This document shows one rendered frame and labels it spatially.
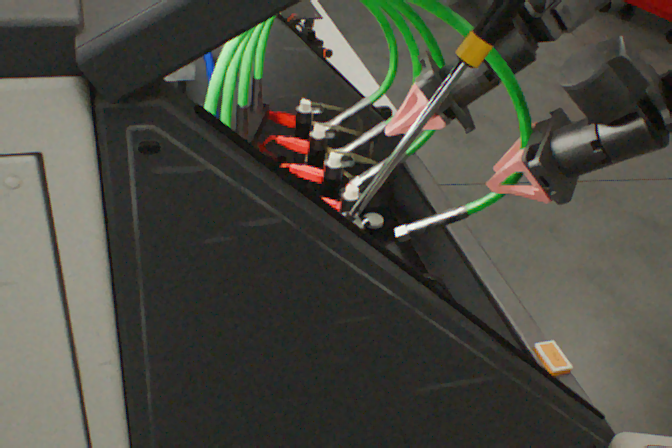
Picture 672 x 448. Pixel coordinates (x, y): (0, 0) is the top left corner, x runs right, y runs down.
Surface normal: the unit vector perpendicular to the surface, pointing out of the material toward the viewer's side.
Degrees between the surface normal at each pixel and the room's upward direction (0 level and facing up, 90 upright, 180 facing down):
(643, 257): 0
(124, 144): 90
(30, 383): 90
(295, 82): 90
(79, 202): 90
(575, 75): 50
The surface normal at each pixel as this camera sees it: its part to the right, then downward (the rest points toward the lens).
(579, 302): 0.11, -0.78
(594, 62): -0.69, -0.59
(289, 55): 0.30, 0.62
